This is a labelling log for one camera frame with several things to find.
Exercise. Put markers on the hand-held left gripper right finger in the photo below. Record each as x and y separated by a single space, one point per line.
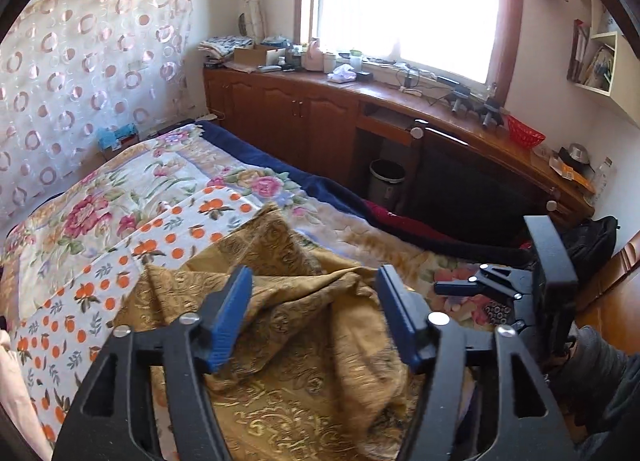
400 321

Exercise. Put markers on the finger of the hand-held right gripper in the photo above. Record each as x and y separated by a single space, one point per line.
460 287
515 318

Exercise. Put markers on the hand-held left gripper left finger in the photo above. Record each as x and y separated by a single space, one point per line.
230 321

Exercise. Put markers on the gold patterned cloth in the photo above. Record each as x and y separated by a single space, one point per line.
300 341

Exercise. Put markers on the person's right forearm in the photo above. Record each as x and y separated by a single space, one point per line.
600 381

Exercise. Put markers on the black backpack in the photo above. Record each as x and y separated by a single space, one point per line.
595 246

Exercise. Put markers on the wooden furniture panel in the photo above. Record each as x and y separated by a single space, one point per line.
615 291

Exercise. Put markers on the red blanket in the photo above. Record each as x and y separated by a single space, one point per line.
400 221

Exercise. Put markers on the orange packet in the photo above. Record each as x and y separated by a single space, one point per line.
580 180

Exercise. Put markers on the clear plastic bottle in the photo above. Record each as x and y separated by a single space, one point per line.
602 178

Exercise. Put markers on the silver metal bowl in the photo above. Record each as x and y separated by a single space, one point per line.
575 155

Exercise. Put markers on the grey trash can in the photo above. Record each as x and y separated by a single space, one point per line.
387 178

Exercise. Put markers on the red plastic basket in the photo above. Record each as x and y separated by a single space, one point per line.
525 133

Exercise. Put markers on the orange fruit print sheet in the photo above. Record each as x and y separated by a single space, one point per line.
75 301

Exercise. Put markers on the navy blue blanket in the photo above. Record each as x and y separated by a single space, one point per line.
260 153

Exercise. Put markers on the floral blanket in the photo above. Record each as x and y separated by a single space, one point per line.
100 201

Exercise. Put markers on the spare black gripper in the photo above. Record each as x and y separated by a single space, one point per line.
459 102
491 112

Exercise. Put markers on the small cardboard box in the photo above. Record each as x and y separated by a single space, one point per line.
120 151

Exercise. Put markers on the teal box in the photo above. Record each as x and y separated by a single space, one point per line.
117 133

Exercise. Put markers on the pale pink cloth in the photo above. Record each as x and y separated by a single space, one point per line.
15 381

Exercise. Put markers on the long wooden cabinet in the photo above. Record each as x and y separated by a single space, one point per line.
280 101

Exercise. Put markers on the white crumpled tissue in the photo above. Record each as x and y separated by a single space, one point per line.
341 74

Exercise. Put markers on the open cardboard box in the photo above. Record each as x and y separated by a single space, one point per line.
257 57

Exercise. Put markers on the pink bottle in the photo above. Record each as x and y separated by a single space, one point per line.
314 57

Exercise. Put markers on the stack of patterned cloths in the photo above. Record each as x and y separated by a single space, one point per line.
222 47

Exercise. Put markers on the bright window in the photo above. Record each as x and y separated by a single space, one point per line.
400 1

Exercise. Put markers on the sheer circle pattern curtain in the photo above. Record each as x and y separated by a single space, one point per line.
75 66

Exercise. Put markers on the cream wall shelf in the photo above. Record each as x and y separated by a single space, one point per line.
600 61

